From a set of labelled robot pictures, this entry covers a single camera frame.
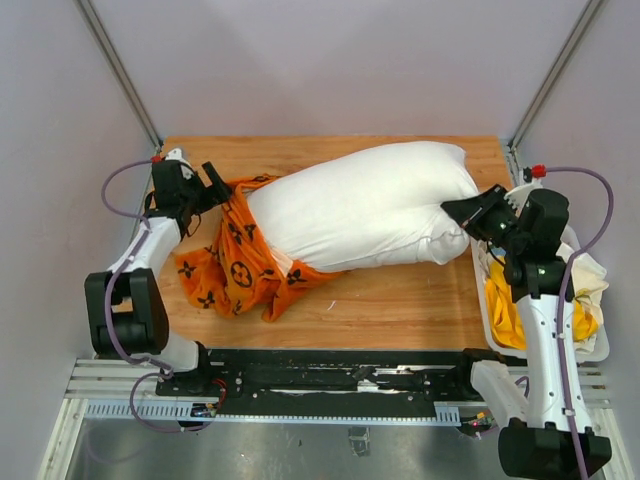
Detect left aluminium frame post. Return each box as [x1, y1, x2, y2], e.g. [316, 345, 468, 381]
[73, 0, 164, 151]

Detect right aluminium frame post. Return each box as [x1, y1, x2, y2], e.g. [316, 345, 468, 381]
[507, 0, 608, 151]

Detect white pillow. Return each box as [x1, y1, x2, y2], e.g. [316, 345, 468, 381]
[248, 141, 479, 273]

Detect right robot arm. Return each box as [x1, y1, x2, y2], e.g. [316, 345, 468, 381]
[441, 185, 612, 479]

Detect aluminium frame post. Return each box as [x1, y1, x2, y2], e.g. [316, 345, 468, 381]
[507, 0, 608, 151]
[73, 0, 164, 151]

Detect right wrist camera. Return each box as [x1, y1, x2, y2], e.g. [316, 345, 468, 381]
[505, 164, 547, 215]

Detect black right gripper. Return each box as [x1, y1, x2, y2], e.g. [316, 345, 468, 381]
[444, 183, 527, 252]

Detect yellow cloth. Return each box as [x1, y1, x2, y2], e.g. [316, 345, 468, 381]
[485, 260, 601, 351]

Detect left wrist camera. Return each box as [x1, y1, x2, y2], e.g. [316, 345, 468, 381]
[164, 147, 195, 180]

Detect grey slotted cable duct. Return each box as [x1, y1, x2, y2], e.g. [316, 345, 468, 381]
[83, 401, 461, 426]

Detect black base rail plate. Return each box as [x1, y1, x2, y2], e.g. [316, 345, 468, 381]
[156, 348, 521, 413]

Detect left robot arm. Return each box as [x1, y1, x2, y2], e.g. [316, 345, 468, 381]
[84, 156, 232, 396]

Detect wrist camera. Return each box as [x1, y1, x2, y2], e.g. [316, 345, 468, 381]
[505, 164, 547, 215]
[164, 147, 195, 180]

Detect white plastic laundry basket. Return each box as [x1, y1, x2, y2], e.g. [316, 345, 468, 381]
[470, 239, 609, 363]

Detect orange patterned pillowcase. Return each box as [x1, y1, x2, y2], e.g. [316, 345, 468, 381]
[174, 175, 341, 322]

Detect white cartoon print cloth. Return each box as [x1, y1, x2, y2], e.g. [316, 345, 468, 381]
[478, 242, 609, 353]

